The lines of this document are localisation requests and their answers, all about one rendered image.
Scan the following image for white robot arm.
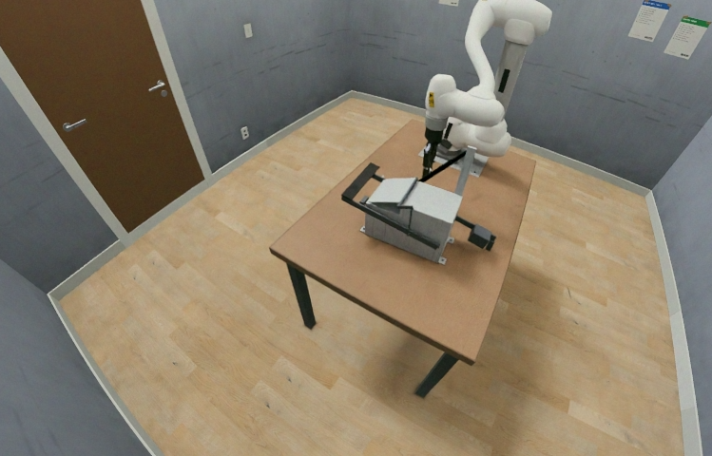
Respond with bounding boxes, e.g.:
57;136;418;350
425;0;552;161

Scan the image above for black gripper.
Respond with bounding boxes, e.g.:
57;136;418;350
422;127;444;178

